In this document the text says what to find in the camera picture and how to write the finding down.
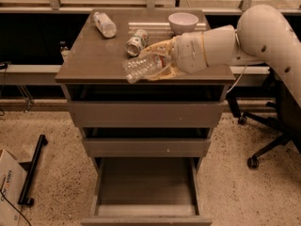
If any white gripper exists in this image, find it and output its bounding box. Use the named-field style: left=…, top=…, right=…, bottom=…
left=139, top=32, right=207, bottom=81

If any clear water bottle red label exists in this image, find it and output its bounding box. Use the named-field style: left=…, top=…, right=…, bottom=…
left=122, top=54, right=165, bottom=84

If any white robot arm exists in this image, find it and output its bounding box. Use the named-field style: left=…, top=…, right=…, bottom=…
left=140, top=5, right=301, bottom=106

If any clear plastic bottle white label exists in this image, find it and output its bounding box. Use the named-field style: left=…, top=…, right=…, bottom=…
left=93, top=12, right=117, bottom=39

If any grey drawer cabinet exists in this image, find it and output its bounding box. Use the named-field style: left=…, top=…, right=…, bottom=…
left=55, top=8, right=237, bottom=226

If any grey top drawer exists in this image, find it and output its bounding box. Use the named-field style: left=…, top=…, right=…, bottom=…
left=67, top=101, right=225, bottom=128

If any grey drawer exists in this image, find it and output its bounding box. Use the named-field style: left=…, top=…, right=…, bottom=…
left=67, top=101, right=225, bottom=128
left=81, top=157, right=212, bottom=226
left=83, top=138, right=211, bottom=157

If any small bottle behind cabinet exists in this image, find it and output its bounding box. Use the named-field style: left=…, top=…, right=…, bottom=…
left=60, top=41, right=69, bottom=60

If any grey middle drawer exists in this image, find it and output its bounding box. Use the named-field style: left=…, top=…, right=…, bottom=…
left=83, top=138, right=211, bottom=157

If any grey bottom drawer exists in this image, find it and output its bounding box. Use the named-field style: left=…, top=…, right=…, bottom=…
left=81, top=157, right=212, bottom=226

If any green labelled can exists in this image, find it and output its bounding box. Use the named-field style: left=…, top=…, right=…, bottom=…
left=125, top=29, right=149, bottom=57

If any white bowl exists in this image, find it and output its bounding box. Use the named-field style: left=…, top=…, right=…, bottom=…
left=168, top=12, right=198, bottom=35

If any black office chair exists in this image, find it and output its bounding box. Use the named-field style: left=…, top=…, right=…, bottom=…
left=226, top=69, right=301, bottom=169

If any cardboard box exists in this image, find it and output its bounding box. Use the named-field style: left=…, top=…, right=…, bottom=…
left=0, top=150, right=26, bottom=226

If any white cable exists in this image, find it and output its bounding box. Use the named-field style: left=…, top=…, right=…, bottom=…
left=226, top=63, right=248, bottom=94

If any black cable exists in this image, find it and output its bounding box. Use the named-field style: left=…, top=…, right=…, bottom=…
left=0, top=195, right=32, bottom=226

